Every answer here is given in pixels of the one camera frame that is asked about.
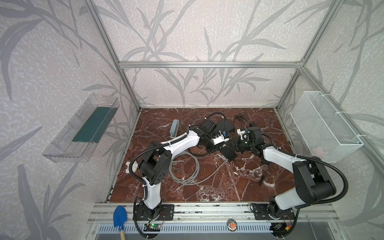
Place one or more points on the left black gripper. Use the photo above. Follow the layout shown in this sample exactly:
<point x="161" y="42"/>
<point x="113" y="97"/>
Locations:
<point x="223" y="147"/>

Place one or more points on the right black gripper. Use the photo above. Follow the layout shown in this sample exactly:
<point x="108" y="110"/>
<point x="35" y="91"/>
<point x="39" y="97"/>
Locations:
<point x="241" y="142"/>

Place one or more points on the black ribbed router box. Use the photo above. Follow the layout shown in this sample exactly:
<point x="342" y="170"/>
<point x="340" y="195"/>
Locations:
<point x="230" y="152"/>

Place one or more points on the dark grey network switch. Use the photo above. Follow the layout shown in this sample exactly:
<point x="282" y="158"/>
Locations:
<point x="224" y="126"/>

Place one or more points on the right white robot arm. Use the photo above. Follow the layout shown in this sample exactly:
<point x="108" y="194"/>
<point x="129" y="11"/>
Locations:
<point x="316" y="182"/>

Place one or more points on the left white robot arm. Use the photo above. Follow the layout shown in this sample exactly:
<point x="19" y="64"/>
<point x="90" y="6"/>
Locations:
<point x="152" y="165"/>

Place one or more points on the grey phone slab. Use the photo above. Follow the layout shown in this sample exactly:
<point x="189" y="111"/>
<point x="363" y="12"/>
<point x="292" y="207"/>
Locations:
<point x="174" y="128"/>

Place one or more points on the white plush toy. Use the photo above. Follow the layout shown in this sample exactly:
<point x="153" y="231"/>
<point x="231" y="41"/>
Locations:
<point x="134" y="167"/>

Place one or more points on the green circuit board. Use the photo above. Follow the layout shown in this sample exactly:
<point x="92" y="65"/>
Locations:
<point x="150" y="227"/>

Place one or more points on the blue shovel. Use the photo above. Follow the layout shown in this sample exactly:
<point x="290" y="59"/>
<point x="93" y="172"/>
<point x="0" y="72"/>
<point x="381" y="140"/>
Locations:
<point x="119" y="218"/>

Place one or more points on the white wire mesh basket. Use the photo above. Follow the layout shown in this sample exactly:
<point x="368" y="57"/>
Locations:
<point x="323" y="128"/>

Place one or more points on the clear plastic wall bin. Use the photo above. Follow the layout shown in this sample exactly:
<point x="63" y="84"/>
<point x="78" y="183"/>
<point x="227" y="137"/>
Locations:
<point x="79" y="138"/>

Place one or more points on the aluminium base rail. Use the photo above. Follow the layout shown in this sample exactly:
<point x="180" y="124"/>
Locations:
<point x="214" y="212"/>

